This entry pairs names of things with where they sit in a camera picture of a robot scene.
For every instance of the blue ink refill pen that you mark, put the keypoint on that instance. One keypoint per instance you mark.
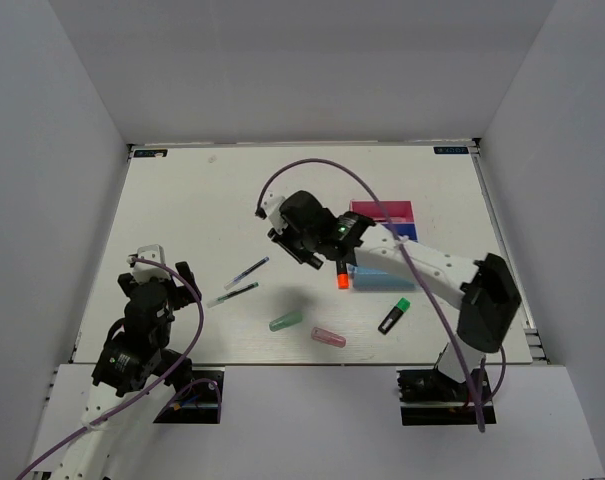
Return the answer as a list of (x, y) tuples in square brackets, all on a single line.
[(245, 273)]

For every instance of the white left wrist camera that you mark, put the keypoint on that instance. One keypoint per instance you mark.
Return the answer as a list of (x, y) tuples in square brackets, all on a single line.
[(148, 263)]

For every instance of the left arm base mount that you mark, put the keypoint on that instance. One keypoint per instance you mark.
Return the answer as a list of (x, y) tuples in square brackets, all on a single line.
[(200, 403)]

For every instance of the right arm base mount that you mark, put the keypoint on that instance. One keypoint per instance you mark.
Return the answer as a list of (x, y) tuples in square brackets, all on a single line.
[(428, 398)]

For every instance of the left corner label sticker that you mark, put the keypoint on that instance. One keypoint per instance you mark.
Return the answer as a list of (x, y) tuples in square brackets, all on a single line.
[(150, 153)]

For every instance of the yellow cap black highlighter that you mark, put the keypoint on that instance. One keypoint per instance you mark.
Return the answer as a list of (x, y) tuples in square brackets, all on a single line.
[(314, 261)]

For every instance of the light blue plastic bin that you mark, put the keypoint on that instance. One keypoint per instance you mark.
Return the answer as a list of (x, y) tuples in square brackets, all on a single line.
[(366, 279)]

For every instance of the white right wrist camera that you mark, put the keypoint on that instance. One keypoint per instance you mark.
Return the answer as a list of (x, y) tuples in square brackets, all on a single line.
[(269, 206)]

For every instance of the right corner label sticker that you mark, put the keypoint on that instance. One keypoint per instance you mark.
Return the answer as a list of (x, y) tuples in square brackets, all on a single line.
[(451, 150)]

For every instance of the green cap black highlighter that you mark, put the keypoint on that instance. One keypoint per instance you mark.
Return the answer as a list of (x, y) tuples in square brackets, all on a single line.
[(393, 316)]

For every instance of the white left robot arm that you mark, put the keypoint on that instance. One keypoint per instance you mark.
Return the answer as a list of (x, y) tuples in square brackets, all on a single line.
[(136, 374)]

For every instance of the orange cap black highlighter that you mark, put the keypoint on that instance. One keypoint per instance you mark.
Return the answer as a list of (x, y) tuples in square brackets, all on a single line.
[(342, 275)]

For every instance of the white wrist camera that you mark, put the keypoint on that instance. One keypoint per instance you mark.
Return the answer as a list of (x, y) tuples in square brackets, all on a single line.
[(269, 206), (148, 263)]

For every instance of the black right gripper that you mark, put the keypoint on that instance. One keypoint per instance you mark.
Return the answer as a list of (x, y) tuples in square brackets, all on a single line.
[(282, 237)]

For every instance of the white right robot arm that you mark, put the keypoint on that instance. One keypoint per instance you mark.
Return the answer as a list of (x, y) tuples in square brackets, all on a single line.
[(483, 291)]

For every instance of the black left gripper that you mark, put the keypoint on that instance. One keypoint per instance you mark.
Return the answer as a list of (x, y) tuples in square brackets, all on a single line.
[(182, 296)]

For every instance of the corner label sticker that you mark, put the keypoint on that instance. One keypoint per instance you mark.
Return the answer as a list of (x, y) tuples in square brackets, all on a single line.
[(150, 153), (451, 150)]

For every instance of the pink plastic bin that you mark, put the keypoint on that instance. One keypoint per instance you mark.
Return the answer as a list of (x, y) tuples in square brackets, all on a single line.
[(399, 211)]

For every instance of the pink translucent eraser case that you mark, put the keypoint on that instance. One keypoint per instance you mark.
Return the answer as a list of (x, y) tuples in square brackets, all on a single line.
[(328, 337)]

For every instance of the purple-blue plastic bin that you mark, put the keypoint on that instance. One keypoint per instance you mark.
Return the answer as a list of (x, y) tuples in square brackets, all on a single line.
[(407, 230)]

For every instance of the green ink refill pen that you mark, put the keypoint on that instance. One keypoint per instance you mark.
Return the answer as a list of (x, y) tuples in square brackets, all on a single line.
[(234, 293)]

